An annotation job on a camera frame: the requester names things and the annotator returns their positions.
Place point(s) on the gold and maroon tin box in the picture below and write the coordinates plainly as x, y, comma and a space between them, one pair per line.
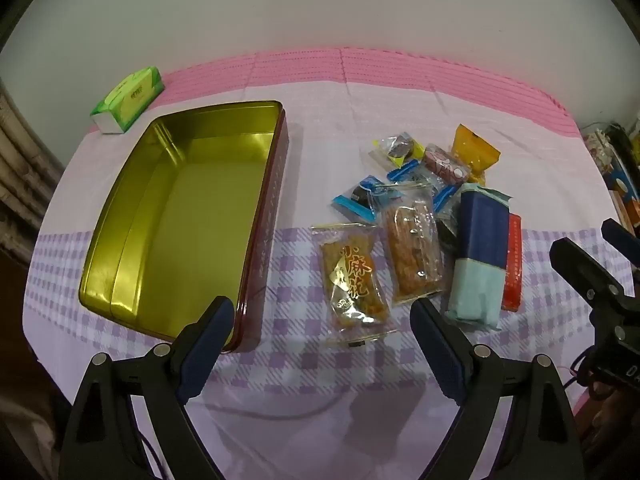
200, 185

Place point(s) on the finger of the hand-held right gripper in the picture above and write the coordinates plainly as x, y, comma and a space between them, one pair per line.
622, 240
582, 270

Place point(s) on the pink and purple checked tablecloth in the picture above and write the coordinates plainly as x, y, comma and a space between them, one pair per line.
350, 110

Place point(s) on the orange-yellow snack packet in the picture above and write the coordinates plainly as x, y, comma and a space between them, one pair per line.
472, 152

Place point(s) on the small blue candy packet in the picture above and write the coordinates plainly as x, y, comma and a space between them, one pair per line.
445, 197
402, 171

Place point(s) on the navy and teal snack packet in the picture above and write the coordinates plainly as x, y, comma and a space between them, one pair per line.
480, 240

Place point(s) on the clear floral plastic container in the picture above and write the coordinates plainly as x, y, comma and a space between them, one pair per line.
597, 147

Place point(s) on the person's right hand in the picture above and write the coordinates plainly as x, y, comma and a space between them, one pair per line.
617, 417

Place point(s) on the large blue candy packet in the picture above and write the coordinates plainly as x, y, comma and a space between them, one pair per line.
357, 197

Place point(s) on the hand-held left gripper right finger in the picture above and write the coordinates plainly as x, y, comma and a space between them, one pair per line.
440, 345

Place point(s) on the clear fried twist packet red print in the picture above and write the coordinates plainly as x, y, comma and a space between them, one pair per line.
350, 275

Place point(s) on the red snack packet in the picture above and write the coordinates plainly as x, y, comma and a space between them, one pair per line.
514, 260

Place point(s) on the beige moulded door frame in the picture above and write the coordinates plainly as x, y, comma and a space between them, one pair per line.
25, 170

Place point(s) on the green tissue pack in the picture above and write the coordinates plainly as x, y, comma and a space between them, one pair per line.
130, 97

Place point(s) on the maroon snack packet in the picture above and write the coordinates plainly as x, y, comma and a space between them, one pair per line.
445, 162

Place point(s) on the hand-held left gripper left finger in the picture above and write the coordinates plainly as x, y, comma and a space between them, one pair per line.
205, 340

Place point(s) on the yellow-edged clear snack packet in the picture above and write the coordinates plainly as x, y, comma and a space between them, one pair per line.
400, 146

